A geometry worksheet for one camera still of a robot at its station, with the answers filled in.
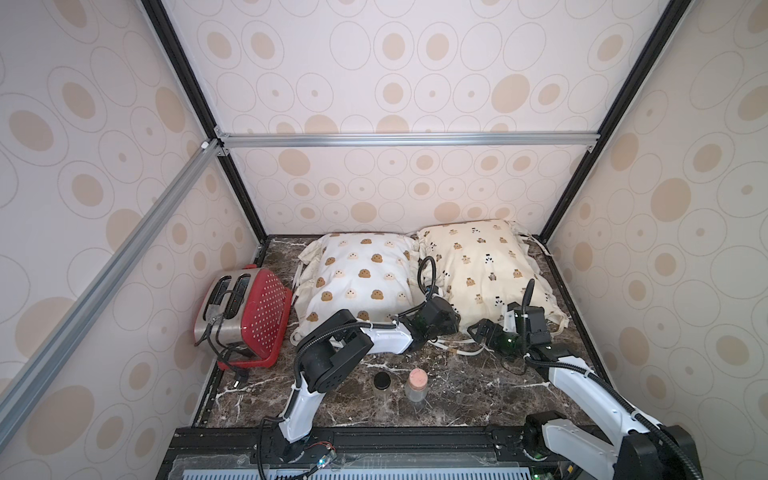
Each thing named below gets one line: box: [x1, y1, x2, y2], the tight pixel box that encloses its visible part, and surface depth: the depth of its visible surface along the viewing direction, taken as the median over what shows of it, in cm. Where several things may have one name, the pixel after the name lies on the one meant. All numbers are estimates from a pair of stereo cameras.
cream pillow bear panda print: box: [416, 220, 569, 328], surface depth 99 cm
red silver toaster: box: [193, 265, 293, 369], surface depth 83 cm
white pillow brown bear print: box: [290, 232, 419, 347], surface depth 99 cm
